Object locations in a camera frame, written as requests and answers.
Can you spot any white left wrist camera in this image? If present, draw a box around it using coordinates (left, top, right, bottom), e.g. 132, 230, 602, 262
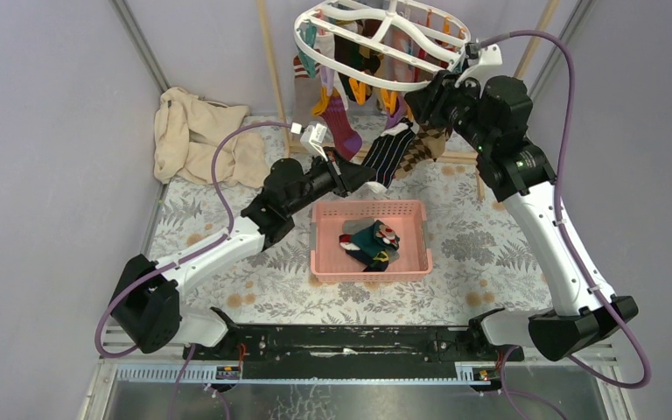
290, 122, 328, 161

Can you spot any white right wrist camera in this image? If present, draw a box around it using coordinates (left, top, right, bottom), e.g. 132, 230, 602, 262
455, 43, 503, 88

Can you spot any white round clip hanger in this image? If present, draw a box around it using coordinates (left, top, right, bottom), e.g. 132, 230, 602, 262
293, 1, 472, 93

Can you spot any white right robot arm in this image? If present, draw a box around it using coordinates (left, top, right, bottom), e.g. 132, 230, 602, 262
405, 71, 639, 361

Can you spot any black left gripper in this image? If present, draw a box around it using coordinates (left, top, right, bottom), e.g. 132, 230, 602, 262
284, 147, 374, 217

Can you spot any mustard yellow sock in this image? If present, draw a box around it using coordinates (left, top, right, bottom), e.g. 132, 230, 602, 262
311, 87, 331, 117

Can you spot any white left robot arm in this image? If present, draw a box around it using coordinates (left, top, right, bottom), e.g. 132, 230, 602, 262
103, 147, 376, 360

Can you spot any grey sock with stripes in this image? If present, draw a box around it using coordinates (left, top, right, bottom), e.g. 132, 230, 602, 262
341, 218, 400, 262

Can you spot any black pinstriped sock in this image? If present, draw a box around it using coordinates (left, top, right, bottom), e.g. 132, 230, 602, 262
361, 117, 416, 194

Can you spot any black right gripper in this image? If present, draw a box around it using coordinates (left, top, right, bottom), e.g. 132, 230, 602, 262
402, 70, 493, 153

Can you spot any white sock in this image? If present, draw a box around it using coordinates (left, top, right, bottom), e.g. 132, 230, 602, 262
315, 32, 347, 98

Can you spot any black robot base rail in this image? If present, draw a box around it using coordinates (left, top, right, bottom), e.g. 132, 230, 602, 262
183, 324, 524, 382

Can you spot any beige long sock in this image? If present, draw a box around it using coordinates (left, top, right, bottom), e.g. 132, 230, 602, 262
292, 55, 322, 128

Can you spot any tan argyle sock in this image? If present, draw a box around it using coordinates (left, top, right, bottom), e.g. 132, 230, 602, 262
394, 124, 452, 179

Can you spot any teal green sock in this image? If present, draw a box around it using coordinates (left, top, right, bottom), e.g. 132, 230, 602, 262
351, 220, 401, 255

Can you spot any magenta sock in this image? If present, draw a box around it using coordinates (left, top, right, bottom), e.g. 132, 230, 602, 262
319, 93, 363, 160

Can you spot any cream crumpled cloth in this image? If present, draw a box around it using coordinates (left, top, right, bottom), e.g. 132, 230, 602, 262
153, 87, 270, 188

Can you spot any wooden hanger stand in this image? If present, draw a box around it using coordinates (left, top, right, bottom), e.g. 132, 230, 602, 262
255, 1, 561, 200

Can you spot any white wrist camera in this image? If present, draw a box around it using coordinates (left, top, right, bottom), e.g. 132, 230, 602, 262
455, 43, 503, 88
290, 122, 328, 161

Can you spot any navy santa sock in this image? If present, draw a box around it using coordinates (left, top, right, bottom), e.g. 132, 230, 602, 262
339, 234, 390, 272

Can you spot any pink plastic basket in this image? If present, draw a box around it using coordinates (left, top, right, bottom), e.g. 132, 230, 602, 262
311, 199, 433, 283

